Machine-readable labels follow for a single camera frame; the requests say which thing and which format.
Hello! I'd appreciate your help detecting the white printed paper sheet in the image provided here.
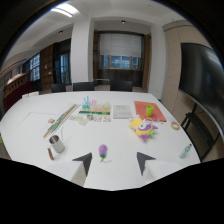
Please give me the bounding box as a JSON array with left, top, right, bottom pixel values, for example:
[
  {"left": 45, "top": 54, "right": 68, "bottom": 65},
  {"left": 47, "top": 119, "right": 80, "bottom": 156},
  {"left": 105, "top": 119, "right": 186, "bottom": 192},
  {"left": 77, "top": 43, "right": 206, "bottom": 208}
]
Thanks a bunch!
[{"left": 112, "top": 104, "right": 134, "bottom": 120}]

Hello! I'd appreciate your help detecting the silver metal cup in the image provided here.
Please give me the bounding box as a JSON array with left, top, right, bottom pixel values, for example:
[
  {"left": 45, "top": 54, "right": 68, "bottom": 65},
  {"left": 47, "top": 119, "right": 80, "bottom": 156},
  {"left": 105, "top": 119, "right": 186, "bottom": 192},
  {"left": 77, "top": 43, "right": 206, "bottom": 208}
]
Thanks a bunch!
[{"left": 48, "top": 134, "right": 66, "bottom": 154}]

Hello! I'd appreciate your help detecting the black screen stand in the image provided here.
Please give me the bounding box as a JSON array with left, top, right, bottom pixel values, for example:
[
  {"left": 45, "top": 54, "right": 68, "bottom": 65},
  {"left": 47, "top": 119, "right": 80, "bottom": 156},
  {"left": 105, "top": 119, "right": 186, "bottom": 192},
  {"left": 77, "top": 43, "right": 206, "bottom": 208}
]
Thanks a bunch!
[{"left": 180, "top": 103, "right": 222, "bottom": 163}]

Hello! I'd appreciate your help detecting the long wooden number board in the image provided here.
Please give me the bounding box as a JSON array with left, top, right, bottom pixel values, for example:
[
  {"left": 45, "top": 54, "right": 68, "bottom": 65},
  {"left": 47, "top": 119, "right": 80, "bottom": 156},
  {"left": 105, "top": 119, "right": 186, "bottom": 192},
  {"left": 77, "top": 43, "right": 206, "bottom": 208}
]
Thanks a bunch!
[{"left": 43, "top": 103, "right": 81, "bottom": 139}]

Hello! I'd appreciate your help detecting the white window roller blind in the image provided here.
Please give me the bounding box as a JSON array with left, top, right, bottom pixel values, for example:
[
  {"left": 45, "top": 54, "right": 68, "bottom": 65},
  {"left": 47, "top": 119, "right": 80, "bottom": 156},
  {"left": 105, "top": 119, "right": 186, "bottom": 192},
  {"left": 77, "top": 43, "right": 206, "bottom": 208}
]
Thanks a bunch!
[{"left": 99, "top": 32, "right": 143, "bottom": 58}]

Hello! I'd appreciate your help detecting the yellow purple stuffed fish toy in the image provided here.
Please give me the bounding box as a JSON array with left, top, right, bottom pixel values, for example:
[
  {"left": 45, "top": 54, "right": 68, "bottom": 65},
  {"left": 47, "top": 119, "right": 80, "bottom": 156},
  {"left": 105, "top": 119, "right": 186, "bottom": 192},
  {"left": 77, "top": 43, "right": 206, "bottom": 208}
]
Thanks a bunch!
[{"left": 129, "top": 116, "right": 159, "bottom": 143}]

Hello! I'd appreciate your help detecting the green plastic cup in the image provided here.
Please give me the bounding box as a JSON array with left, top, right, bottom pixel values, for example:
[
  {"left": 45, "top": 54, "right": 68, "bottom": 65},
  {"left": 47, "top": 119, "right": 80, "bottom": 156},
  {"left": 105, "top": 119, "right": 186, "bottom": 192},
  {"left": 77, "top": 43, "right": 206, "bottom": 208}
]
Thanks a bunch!
[{"left": 145, "top": 104, "right": 155, "bottom": 118}]

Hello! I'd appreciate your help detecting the large black display screen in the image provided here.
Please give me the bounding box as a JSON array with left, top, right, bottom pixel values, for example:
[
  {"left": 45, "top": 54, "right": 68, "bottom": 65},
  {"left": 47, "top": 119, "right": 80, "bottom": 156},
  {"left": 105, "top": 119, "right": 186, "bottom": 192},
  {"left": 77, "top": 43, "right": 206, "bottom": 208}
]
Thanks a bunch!
[{"left": 178, "top": 42, "right": 224, "bottom": 134}]

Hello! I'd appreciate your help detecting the orange mat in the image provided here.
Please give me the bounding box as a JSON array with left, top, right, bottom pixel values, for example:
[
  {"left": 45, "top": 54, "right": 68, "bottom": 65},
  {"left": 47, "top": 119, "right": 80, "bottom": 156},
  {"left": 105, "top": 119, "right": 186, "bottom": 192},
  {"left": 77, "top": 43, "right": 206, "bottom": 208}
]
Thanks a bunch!
[{"left": 133, "top": 100, "right": 167, "bottom": 123}]

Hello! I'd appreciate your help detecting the brown wooden stick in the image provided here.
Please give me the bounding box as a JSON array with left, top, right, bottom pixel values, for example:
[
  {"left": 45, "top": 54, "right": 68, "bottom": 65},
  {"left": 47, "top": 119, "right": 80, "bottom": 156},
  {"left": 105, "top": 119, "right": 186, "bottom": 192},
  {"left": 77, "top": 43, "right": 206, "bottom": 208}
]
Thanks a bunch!
[{"left": 47, "top": 147, "right": 55, "bottom": 161}]

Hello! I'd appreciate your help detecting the purple crochet eggplant toy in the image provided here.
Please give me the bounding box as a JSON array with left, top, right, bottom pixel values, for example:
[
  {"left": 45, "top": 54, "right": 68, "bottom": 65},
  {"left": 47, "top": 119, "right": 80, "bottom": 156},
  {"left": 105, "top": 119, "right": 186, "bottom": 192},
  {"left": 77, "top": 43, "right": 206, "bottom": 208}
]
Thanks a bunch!
[{"left": 98, "top": 143, "right": 112, "bottom": 164}]

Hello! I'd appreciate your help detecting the black office chair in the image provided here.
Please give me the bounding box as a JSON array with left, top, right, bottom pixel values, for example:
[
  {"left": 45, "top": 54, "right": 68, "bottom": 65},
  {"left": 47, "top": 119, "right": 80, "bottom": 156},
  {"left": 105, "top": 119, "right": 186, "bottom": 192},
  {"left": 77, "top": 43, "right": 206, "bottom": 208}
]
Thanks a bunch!
[
  {"left": 50, "top": 83, "right": 67, "bottom": 94},
  {"left": 109, "top": 79, "right": 134, "bottom": 93},
  {"left": 72, "top": 81, "right": 96, "bottom": 92}
]

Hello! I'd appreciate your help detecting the clear plastic water bottle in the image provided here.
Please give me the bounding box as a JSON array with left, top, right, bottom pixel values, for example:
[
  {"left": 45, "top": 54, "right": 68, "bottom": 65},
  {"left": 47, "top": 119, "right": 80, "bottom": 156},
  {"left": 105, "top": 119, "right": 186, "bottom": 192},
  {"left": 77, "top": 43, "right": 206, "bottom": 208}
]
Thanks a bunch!
[{"left": 179, "top": 143, "right": 193, "bottom": 160}]

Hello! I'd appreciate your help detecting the colourful counting rods set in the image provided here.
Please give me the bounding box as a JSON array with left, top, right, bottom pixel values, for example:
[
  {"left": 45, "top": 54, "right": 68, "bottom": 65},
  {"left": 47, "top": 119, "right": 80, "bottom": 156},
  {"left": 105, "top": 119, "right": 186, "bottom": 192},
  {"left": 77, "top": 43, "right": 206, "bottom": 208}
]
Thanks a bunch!
[{"left": 78, "top": 95, "right": 112, "bottom": 117}]

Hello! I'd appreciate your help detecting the roll of brown tape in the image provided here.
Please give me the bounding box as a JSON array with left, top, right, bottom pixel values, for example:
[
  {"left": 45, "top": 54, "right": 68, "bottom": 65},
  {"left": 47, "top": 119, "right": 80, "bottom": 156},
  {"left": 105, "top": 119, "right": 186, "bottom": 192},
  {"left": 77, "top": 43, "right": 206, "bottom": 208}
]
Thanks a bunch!
[{"left": 170, "top": 121, "right": 181, "bottom": 131}]

